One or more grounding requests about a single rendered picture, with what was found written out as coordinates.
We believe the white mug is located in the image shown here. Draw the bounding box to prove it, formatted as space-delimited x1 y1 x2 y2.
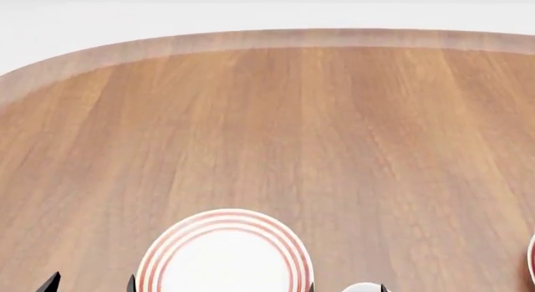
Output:
341 282 384 292

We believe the white plate with red rings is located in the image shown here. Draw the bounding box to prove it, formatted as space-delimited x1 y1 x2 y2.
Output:
525 232 535 284
136 207 315 292

